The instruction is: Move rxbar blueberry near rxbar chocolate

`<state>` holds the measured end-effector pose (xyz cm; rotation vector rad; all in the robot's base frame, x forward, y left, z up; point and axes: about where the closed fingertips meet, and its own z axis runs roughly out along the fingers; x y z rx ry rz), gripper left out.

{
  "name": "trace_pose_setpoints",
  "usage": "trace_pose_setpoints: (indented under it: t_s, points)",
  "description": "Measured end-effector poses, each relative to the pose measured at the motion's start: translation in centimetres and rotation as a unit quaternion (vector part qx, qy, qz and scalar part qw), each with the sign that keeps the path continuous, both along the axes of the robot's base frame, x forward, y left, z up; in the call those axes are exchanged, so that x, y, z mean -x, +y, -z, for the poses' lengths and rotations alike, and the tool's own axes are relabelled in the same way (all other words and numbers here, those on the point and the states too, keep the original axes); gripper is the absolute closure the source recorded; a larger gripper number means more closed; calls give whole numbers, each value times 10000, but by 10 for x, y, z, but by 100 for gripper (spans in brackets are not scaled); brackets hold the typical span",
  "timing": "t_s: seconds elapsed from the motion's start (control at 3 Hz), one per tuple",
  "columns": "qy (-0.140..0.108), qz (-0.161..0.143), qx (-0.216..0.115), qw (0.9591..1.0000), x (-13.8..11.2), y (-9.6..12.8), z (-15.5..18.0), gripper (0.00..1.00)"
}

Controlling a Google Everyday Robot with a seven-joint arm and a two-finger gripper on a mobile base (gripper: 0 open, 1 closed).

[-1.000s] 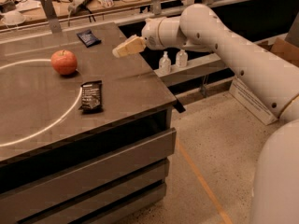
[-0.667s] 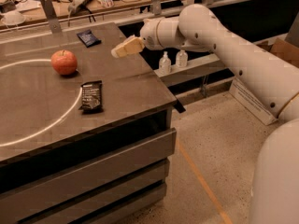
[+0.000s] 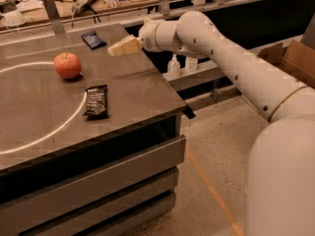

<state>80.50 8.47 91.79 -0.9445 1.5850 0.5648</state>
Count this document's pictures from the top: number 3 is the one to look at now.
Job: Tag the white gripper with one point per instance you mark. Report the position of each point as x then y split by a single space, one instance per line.
147 36

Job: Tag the blue rxbar blueberry wrapper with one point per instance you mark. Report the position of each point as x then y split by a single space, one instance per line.
93 40

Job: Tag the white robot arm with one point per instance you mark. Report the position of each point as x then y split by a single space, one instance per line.
280 185

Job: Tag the black rxbar chocolate wrapper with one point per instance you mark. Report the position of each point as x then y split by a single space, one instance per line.
96 102

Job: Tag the left clear sanitizer bottle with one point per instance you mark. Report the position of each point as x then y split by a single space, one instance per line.
173 67

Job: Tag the clear sanitizer bottle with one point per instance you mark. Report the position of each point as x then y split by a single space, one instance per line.
191 64
173 67

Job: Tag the white power strip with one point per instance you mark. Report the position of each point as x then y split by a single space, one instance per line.
80 5

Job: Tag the right clear sanitizer bottle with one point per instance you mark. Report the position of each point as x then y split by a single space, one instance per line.
191 64

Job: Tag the red apple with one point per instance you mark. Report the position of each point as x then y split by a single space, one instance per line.
67 65

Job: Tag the grey metal ledge shelf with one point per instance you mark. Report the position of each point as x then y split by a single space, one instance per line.
208 71

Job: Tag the grey counter cabinet with drawers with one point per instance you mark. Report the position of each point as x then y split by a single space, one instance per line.
64 174

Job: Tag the white face mask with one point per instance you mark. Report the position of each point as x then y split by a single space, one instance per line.
13 19

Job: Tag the cardboard box with logo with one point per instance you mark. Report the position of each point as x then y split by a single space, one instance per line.
295 59

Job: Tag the metal railing post left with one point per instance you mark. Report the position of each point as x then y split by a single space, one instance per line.
53 16

